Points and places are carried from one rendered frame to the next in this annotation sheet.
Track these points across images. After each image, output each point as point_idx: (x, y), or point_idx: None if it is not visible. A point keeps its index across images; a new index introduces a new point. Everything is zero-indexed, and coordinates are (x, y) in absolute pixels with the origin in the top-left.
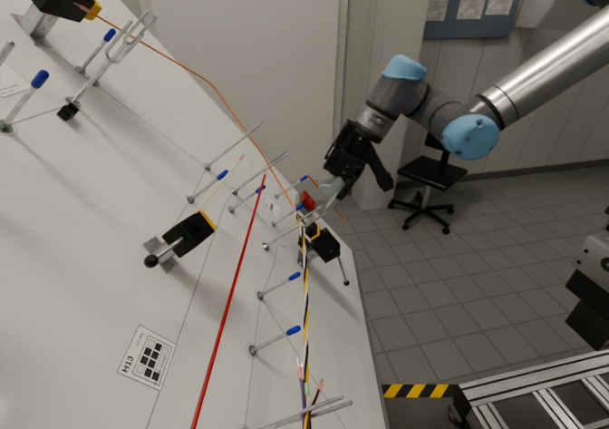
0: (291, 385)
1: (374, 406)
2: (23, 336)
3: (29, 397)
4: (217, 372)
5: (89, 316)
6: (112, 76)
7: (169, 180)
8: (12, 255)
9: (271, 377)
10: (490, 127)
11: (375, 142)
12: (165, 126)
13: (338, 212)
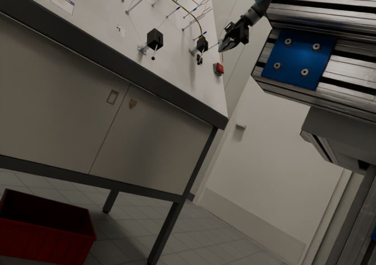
0: (150, 17)
1: (160, 71)
2: None
3: None
4: None
5: None
6: None
7: None
8: None
9: (149, 9)
10: None
11: (245, 19)
12: (188, 0)
13: (222, 57)
